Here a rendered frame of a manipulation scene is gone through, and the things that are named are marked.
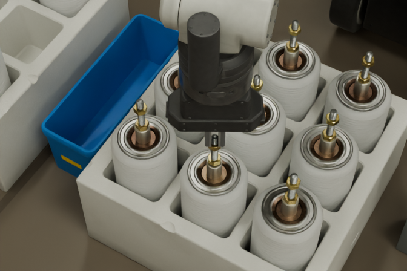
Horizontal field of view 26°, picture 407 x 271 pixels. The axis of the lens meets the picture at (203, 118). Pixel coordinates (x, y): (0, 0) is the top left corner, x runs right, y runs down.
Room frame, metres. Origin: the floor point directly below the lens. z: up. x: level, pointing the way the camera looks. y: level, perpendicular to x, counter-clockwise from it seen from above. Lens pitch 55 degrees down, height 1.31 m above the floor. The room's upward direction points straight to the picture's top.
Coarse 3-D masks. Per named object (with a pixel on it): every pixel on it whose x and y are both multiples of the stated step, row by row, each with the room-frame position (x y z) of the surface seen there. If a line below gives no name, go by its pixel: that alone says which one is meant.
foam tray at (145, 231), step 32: (256, 64) 0.91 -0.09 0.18; (320, 96) 0.84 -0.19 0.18; (288, 128) 0.78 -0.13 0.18; (384, 128) 0.82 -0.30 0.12; (96, 160) 0.72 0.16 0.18; (288, 160) 0.72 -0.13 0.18; (384, 160) 0.72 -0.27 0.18; (96, 192) 0.67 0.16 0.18; (128, 192) 0.66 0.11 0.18; (256, 192) 0.67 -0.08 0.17; (352, 192) 0.66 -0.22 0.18; (96, 224) 0.67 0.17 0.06; (128, 224) 0.64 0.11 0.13; (160, 224) 0.61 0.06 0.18; (192, 224) 0.61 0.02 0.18; (352, 224) 0.61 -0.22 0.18; (128, 256) 0.65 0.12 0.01; (160, 256) 0.61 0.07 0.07; (192, 256) 0.58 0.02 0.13; (224, 256) 0.56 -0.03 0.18; (256, 256) 0.56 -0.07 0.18; (320, 256) 0.56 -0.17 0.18
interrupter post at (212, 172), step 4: (220, 160) 0.66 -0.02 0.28; (208, 164) 0.65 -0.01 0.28; (220, 164) 0.65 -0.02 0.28; (208, 168) 0.65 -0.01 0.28; (212, 168) 0.64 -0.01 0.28; (216, 168) 0.64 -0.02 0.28; (220, 168) 0.65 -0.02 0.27; (208, 172) 0.65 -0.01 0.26; (212, 172) 0.64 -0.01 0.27; (216, 172) 0.64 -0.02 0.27; (220, 172) 0.65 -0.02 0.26; (208, 176) 0.65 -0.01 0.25; (212, 176) 0.64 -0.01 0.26; (216, 176) 0.64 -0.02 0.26; (220, 176) 0.65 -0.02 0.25
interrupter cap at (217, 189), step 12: (204, 156) 0.68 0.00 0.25; (228, 156) 0.68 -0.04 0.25; (192, 168) 0.66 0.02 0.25; (204, 168) 0.66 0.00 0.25; (228, 168) 0.66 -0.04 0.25; (192, 180) 0.64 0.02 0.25; (204, 180) 0.64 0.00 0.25; (216, 180) 0.64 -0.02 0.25; (228, 180) 0.64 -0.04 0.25; (204, 192) 0.62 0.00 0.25; (216, 192) 0.62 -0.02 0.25; (228, 192) 0.62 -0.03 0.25
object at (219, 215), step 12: (192, 156) 0.68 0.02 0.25; (240, 168) 0.66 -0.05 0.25; (180, 180) 0.65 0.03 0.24; (240, 180) 0.64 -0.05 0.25; (192, 192) 0.62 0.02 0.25; (240, 192) 0.63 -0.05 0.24; (192, 204) 0.62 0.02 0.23; (204, 204) 0.61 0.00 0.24; (216, 204) 0.61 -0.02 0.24; (228, 204) 0.61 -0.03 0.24; (240, 204) 0.63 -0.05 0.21; (192, 216) 0.62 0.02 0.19; (204, 216) 0.61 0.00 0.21; (216, 216) 0.61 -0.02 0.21; (228, 216) 0.61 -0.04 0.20; (240, 216) 0.63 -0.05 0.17; (204, 228) 0.61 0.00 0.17; (216, 228) 0.61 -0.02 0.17; (228, 228) 0.61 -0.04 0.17
